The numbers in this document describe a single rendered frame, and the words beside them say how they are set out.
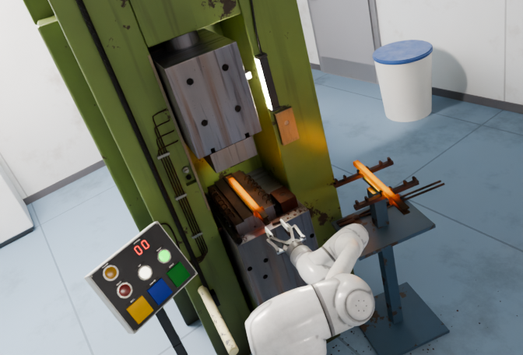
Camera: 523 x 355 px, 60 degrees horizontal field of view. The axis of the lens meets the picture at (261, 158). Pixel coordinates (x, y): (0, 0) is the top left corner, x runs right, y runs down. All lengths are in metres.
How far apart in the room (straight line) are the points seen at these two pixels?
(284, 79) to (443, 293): 1.61
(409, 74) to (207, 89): 2.88
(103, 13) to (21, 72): 3.51
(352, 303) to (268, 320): 0.20
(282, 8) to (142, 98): 0.70
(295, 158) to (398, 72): 2.34
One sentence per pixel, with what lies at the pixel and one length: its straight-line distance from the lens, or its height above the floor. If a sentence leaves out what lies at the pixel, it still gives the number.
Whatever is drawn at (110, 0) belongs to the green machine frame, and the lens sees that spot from 1.82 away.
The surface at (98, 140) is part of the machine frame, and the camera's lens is 2.39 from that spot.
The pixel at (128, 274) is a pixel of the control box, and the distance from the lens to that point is 1.87.
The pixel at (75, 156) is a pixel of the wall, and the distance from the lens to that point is 5.56.
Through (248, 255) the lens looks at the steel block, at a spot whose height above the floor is 0.84.
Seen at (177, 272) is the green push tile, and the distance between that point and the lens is 1.92.
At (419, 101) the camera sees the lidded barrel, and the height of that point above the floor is 0.20.
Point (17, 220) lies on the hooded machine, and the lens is 4.96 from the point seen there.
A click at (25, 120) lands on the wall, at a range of 5.37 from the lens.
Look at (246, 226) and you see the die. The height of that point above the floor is 0.95.
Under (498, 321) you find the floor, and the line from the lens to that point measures 2.85.
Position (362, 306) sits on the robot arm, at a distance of 1.11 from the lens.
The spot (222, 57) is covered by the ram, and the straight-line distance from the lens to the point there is 1.79.
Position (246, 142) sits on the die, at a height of 1.35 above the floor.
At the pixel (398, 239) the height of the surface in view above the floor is 0.72.
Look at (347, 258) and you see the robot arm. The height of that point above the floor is 1.18.
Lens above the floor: 2.21
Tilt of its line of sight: 29 degrees down
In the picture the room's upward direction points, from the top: 17 degrees counter-clockwise
